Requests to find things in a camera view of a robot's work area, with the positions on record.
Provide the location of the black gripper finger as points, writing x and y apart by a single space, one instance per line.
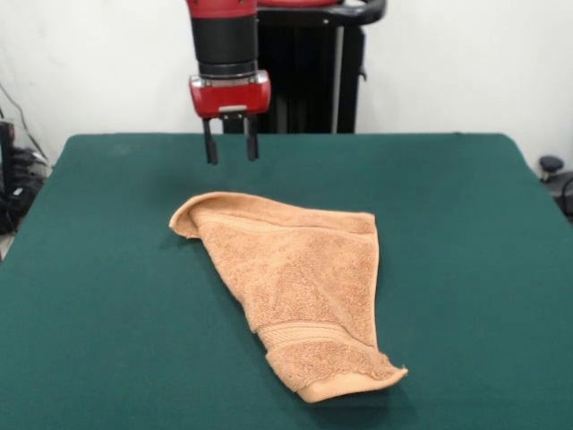
253 145
211 148

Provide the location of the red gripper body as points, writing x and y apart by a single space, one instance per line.
230 98

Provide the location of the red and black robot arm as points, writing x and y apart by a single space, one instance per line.
226 40

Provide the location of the tan terry towel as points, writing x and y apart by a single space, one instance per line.
291 277

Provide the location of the dark green table cloth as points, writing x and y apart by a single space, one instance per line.
112 291

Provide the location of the black equipment pile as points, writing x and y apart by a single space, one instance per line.
18 179

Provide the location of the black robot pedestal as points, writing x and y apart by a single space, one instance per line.
313 76

